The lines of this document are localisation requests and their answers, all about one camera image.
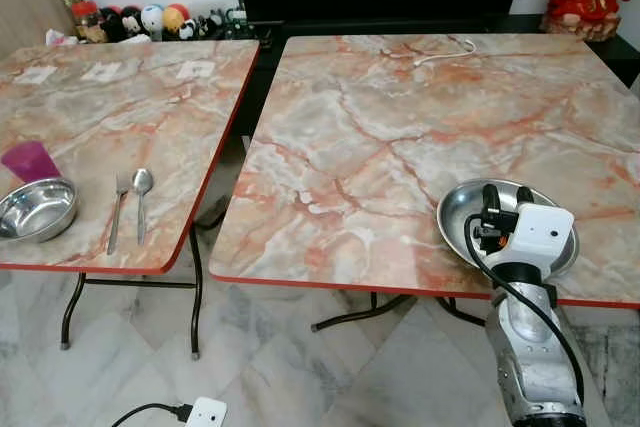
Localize pink plastic cup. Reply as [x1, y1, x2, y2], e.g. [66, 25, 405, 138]
[0, 141, 61, 185]

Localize white blue plush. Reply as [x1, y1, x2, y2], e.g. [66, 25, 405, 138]
[140, 4, 166, 39]

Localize red brown doll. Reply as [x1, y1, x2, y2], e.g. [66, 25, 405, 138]
[71, 0, 107, 44]

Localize large marble folding table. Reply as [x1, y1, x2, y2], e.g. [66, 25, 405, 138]
[208, 33, 640, 334]

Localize black mouse plush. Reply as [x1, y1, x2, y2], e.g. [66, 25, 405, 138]
[106, 5, 147, 42]

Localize white paper marker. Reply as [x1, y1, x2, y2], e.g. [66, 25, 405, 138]
[80, 62, 123, 83]
[175, 60, 216, 81]

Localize steel spoon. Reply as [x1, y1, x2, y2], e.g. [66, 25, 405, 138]
[133, 168, 154, 245]

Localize wooden cabinet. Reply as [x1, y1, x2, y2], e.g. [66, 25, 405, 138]
[0, 0, 77, 58]

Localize round steel plate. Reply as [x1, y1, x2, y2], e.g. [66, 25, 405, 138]
[437, 179, 580, 284]

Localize steel bowl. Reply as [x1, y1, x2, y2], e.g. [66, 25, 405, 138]
[0, 177, 79, 244]

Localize white hook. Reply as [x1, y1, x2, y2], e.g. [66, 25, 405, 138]
[413, 39, 477, 68]

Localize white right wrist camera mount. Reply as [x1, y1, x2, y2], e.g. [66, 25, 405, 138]
[497, 202, 577, 267]

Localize orange yellow plush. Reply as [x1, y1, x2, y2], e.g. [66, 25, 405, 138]
[162, 3, 192, 36]

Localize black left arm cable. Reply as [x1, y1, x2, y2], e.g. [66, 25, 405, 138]
[110, 402, 194, 427]

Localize steel fork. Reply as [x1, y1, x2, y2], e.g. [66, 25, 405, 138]
[106, 172, 133, 256]

